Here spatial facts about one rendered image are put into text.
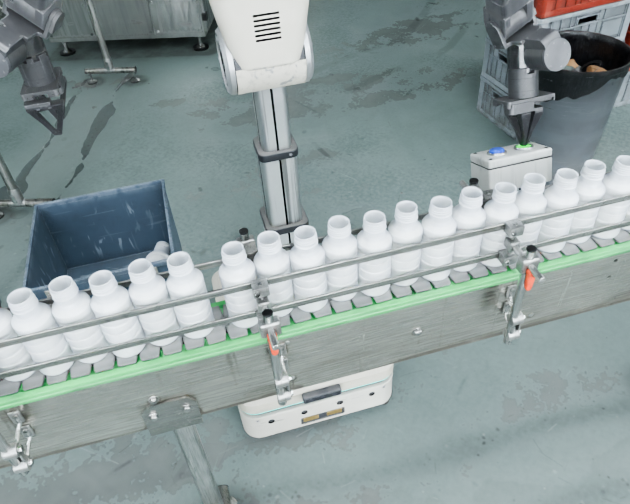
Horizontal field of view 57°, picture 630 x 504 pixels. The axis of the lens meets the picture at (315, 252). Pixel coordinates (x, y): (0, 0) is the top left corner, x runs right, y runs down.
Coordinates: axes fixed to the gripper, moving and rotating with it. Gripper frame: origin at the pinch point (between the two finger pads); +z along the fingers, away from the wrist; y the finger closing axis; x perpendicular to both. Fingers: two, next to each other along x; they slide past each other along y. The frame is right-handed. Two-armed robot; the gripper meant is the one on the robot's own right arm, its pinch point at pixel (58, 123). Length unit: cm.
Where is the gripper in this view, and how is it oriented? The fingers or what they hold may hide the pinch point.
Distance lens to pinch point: 127.9
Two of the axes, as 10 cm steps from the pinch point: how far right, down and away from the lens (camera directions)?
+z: 0.5, 7.3, 6.8
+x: 9.7, -2.0, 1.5
